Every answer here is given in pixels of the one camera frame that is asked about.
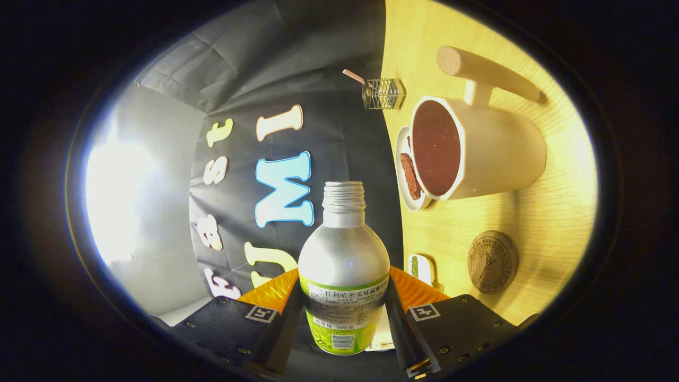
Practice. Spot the red dried meat slice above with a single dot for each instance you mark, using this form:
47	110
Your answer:
409	143
410	178

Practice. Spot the round cork coaster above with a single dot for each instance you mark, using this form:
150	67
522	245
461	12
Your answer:
493	261

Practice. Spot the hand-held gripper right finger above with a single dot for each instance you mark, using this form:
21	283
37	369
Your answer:
403	329

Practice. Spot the white toaster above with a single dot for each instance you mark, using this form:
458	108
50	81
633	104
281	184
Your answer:
383	339

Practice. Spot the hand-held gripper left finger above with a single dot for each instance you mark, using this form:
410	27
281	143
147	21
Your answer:
284	329

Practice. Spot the white divided dish of beans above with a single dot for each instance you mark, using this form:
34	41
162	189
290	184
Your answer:
421	269

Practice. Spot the wooden table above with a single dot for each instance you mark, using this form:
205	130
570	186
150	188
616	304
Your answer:
551	223

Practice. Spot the white round plate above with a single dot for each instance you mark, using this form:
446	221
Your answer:
404	196

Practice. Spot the pink striped straw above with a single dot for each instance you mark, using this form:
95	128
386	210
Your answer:
353	76

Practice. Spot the silver bottle with green label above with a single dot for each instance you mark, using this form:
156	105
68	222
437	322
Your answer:
344	254

